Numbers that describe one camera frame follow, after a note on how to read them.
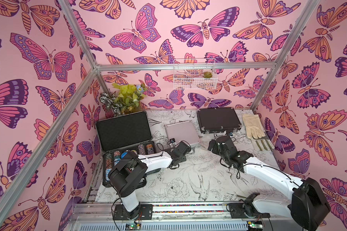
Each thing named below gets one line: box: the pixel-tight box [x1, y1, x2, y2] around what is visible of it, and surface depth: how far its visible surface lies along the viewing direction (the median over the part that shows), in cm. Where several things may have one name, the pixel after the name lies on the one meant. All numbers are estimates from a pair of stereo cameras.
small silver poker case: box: [165, 120, 201, 145], surface depth 104 cm
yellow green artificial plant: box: [111, 83, 146, 114], surface depth 105 cm
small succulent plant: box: [202, 71, 213, 78], surface depth 94 cm
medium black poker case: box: [196, 107, 242, 134], surface depth 108 cm
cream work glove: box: [241, 113, 267, 140], surface depth 110 cm
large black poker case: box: [95, 111, 157, 188], surface depth 95 cm
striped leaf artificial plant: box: [99, 90, 123, 116], surface depth 99 cm
